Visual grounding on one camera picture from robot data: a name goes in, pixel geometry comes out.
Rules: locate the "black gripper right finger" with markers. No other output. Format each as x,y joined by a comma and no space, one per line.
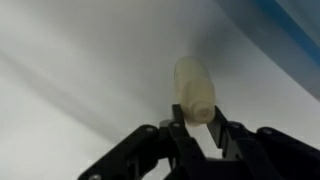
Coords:
266,153

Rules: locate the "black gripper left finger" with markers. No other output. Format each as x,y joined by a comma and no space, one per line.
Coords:
146,153

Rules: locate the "white plastic bottle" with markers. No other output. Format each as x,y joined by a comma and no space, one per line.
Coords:
195,86

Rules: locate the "light blue toy sink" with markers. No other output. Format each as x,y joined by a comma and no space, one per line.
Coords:
293,33

